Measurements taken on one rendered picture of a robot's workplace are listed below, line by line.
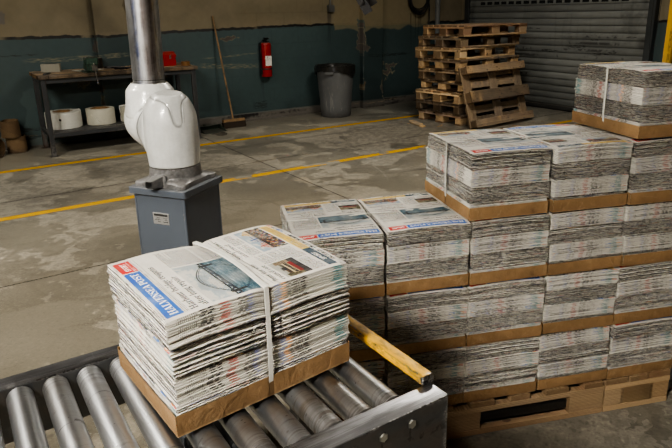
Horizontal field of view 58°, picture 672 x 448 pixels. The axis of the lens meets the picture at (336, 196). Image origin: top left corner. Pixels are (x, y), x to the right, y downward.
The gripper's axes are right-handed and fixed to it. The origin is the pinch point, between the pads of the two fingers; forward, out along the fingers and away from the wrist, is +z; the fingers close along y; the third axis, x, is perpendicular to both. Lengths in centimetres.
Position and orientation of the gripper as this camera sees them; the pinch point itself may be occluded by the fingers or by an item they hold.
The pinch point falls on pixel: (369, 5)
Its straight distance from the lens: 217.1
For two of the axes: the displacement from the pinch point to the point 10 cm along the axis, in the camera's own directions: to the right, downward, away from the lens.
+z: 5.1, 7.9, 3.3
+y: 1.8, -4.7, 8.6
